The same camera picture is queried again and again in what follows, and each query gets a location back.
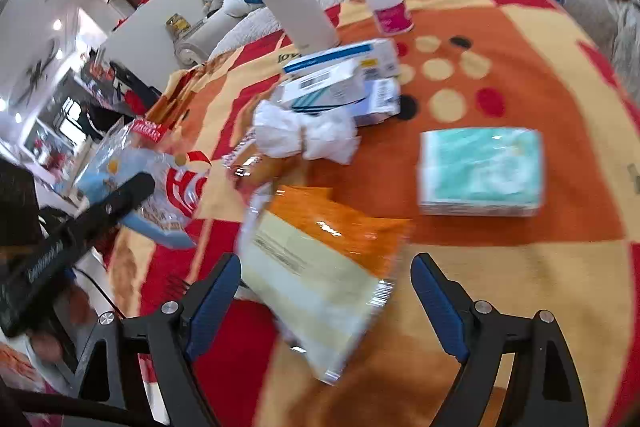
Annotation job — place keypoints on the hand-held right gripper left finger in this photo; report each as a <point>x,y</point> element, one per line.
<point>215,302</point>

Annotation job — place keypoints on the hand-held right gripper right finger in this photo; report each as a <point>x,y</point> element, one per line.
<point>440,302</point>

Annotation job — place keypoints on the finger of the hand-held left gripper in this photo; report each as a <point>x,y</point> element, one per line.
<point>125,197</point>

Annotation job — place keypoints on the clear plastic bag red print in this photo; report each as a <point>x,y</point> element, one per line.
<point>175,187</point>

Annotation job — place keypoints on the orange cream snack bag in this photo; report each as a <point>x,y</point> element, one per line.
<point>310,267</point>

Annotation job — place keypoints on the person's left hand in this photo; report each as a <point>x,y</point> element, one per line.
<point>47,347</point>

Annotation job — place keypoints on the orange printed blanket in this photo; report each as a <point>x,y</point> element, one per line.
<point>475,257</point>

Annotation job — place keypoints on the green tissue pack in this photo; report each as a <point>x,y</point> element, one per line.
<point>480,172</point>

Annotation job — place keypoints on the brown snack wrapper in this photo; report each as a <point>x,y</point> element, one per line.
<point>260,164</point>

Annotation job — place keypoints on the beige sofa armrest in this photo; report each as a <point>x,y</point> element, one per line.
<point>200,42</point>

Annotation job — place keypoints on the white counter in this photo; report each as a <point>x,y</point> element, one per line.
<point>145,24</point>

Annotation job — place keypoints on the crumpled white plastic bag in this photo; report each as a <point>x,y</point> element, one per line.
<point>300,132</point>

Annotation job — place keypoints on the pale blue box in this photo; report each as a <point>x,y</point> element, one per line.
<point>382,102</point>

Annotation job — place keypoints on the white cardboard box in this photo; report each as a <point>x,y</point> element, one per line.
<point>320,89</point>

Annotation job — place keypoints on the white thermos bottle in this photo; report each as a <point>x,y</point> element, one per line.
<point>300,7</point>

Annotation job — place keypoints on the white box blue stripe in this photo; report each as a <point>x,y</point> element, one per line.
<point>345,56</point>

